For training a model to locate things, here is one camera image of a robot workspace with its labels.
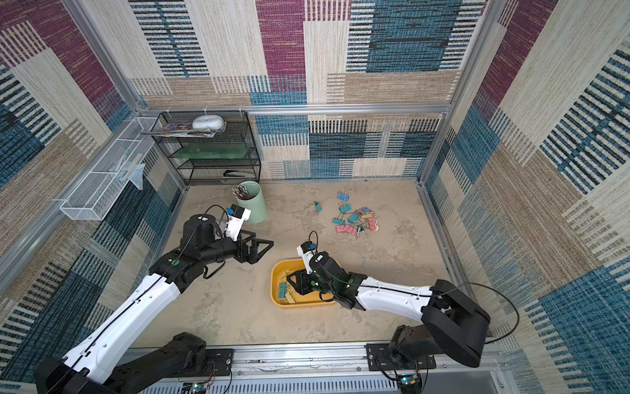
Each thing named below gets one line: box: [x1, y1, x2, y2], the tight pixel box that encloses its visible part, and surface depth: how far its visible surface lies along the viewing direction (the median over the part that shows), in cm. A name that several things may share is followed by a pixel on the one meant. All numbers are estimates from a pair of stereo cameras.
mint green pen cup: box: [233, 180, 268, 225], surface depth 98 cm
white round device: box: [191, 114, 224, 132], surface depth 91 cm
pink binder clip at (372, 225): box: [368, 216, 380, 232], surface depth 104 cm
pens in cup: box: [231, 184, 252, 200], surface depth 96 cm
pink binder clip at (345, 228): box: [335, 224, 357, 236], surface depth 104 cm
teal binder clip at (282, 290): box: [278, 282, 288, 299], surface depth 87 cm
